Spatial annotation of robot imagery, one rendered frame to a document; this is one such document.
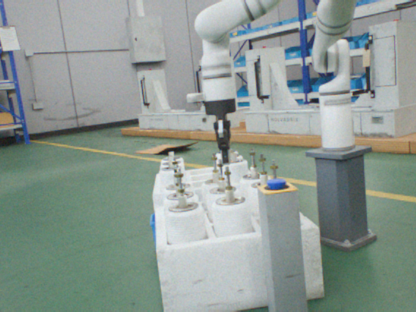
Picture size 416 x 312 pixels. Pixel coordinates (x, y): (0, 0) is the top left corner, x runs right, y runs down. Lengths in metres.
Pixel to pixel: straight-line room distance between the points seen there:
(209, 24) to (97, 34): 6.86
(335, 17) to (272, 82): 2.79
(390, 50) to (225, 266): 2.28
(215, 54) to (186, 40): 7.62
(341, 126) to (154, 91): 4.40
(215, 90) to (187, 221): 0.31
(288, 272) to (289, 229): 0.09
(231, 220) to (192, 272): 0.15
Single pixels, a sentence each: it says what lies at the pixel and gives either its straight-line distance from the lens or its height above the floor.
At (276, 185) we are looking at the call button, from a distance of 0.92.
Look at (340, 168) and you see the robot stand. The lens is 1.38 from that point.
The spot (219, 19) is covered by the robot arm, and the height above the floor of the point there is 0.68.
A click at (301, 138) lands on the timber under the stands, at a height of 0.06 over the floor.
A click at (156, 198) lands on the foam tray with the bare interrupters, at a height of 0.17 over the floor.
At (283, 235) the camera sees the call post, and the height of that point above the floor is 0.22.
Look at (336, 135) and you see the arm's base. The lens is 1.39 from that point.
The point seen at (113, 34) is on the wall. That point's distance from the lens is 7.96.
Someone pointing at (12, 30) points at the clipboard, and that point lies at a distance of 6.71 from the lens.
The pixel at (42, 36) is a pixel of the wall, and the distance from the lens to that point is 7.54.
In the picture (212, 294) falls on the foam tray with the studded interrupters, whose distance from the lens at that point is 1.10.
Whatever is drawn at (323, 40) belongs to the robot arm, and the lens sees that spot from 1.27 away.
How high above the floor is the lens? 0.54
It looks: 9 degrees down
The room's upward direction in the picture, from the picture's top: 6 degrees counter-clockwise
